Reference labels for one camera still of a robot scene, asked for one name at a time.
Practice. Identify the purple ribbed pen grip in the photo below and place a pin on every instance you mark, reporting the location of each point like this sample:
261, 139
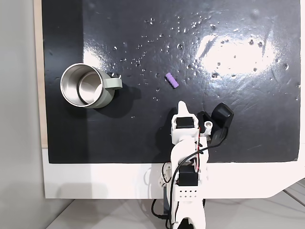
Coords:
172, 80

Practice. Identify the black glossy table mat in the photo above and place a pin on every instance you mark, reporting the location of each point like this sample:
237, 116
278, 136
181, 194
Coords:
143, 133

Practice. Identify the sage green steel mug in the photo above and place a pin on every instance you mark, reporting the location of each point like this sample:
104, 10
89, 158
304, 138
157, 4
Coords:
106, 96

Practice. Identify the black oval camera box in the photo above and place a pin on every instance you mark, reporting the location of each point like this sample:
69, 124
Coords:
222, 117

